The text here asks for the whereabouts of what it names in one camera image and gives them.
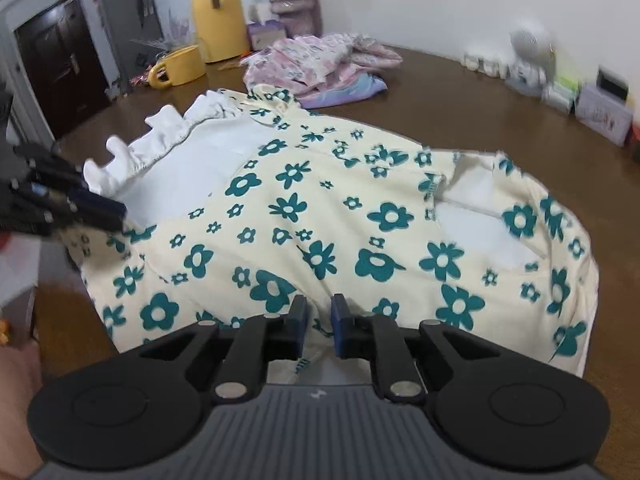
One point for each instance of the grey tin box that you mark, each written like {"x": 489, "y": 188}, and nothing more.
{"x": 604, "y": 113}

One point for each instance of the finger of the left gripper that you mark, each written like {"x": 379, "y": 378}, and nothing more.
{"x": 47, "y": 168}
{"x": 80, "y": 207}

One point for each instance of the white astronaut robot figurine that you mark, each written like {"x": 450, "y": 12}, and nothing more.
{"x": 534, "y": 64}

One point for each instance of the green white small boxes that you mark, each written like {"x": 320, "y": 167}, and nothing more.
{"x": 562, "y": 94}

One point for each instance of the black small box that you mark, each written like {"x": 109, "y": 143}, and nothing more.
{"x": 612, "y": 84}

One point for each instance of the white small connectors row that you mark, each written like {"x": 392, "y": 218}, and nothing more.
{"x": 489, "y": 67}

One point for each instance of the blue purple garment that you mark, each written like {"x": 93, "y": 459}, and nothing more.
{"x": 362, "y": 88}

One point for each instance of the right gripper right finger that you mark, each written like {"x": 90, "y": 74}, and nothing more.
{"x": 378, "y": 340}

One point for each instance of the yellow mug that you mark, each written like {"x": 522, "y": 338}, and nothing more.
{"x": 177, "y": 68}

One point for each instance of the pink knitted vase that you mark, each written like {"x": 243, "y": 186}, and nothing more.
{"x": 299, "y": 17}

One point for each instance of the pink floral garment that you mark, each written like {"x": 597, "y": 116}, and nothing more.
{"x": 305, "y": 65}

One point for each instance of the cream green-flower garment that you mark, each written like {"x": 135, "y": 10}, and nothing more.
{"x": 246, "y": 200}

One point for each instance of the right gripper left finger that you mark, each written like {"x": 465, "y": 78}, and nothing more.
{"x": 248, "y": 350}

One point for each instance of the dark wooden door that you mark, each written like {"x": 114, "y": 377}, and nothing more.
{"x": 62, "y": 66}

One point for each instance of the yellow thermos jug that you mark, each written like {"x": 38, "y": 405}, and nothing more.
{"x": 220, "y": 29}

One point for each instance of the purple tissue box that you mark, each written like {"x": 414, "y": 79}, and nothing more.
{"x": 264, "y": 35}

